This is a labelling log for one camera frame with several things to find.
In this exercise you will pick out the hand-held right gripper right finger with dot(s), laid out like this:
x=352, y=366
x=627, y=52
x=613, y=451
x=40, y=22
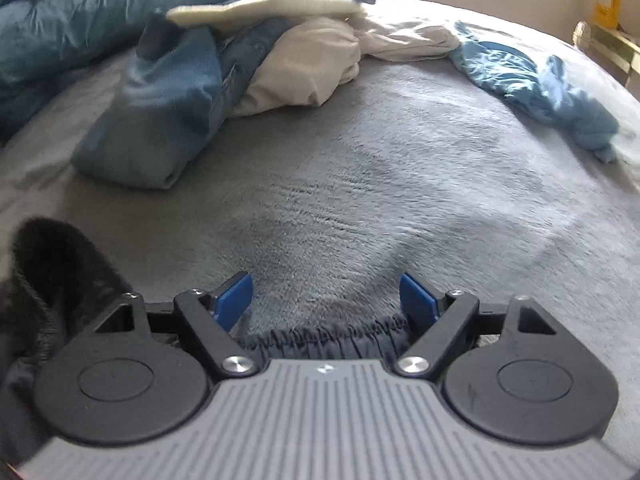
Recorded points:
x=415, y=301

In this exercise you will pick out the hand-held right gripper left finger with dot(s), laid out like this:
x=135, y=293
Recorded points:
x=232, y=301

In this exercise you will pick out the dark grey fleece-lined pants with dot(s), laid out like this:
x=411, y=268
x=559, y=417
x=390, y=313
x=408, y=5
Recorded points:
x=55, y=280

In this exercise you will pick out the light blue garment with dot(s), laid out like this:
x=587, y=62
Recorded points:
x=525, y=85

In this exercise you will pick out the cream sweater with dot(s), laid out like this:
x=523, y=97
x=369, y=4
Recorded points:
x=280, y=5

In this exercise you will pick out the small round glass object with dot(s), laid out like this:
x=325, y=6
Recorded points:
x=582, y=34

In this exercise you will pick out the blue duvet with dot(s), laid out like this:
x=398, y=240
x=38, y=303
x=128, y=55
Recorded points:
x=75, y=20

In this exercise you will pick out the pale wooden shelf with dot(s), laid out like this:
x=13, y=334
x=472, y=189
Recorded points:
x=620, y=50

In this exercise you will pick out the yellow box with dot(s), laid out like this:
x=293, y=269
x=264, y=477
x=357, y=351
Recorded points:
x=606, y=5

